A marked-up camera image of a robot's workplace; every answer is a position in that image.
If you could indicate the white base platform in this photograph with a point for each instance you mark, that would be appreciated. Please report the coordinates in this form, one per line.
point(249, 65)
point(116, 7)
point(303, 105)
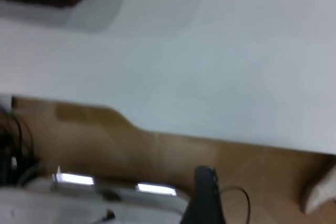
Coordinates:
point(78, 205)

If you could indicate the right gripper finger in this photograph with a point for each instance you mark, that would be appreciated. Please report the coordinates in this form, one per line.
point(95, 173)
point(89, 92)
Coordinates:
point(204, 197)

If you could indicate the white shoe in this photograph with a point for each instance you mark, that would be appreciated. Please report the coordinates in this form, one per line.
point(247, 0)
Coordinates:
point(321, 192)

